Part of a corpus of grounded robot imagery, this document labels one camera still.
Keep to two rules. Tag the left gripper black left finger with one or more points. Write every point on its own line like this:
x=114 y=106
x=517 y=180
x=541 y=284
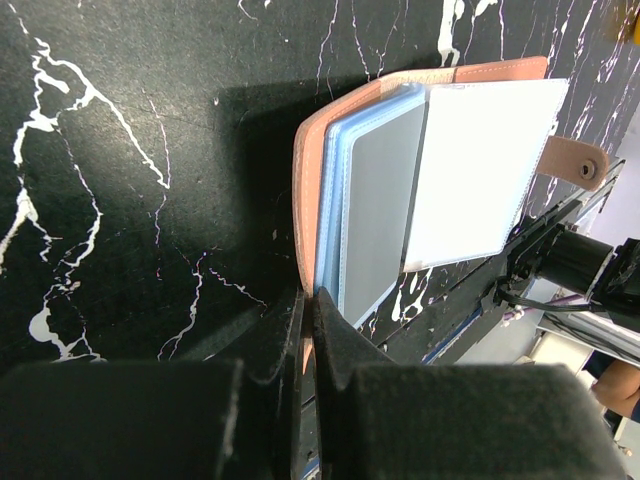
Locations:
x=235 y=415

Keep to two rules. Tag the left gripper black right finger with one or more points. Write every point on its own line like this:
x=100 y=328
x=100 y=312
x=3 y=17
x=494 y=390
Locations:
x=382 y=420

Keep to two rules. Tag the pink leather card holder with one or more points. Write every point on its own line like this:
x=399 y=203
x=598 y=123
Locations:
x=486 y=133

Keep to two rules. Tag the grey credit card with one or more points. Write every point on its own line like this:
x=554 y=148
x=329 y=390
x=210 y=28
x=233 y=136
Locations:
x=383 y=151

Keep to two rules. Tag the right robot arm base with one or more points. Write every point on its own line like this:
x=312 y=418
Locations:
x=604 y=276

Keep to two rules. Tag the yellow and grey sharpener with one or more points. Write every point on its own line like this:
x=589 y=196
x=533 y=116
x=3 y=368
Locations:
x=620 y=26

